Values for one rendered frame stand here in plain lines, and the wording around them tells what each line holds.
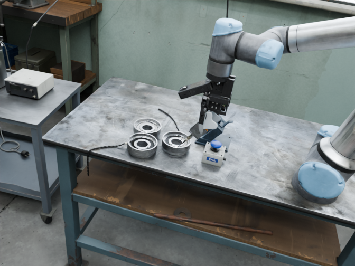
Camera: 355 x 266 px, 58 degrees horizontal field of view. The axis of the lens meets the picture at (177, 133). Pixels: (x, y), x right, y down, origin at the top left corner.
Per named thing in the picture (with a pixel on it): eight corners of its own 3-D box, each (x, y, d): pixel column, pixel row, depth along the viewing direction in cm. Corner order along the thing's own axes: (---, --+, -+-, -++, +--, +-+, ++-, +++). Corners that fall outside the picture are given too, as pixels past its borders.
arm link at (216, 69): (205, 60, 90) (212, 52, 97) (203, 75, 93) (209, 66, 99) (232, 66, 89) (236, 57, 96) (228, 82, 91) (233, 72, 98)
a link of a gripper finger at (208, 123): (213, 141, 102) (219, 115, 98) (195, 136, 104) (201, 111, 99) (215, 137, 105) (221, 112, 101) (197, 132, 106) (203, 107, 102)
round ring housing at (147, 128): (137, 124, 127) (137, 115, 125) (162, 129, 127) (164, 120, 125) (129, 139, 119) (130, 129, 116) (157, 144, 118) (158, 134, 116)
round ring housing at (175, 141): (186, 160, 112) (187, 150, 110) (157, 152, 114) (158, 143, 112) (192, 144, 121) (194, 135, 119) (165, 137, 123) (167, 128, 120)
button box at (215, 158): (201, 162, 112) (203, 151, 109) (204, 151, 118) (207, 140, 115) (223, 168, 111) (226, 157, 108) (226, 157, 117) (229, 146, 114)
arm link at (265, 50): (291, 37, 87) (253, 26, 91) (278, 45, 79) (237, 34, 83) (282, 64, 91) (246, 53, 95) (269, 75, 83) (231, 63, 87)
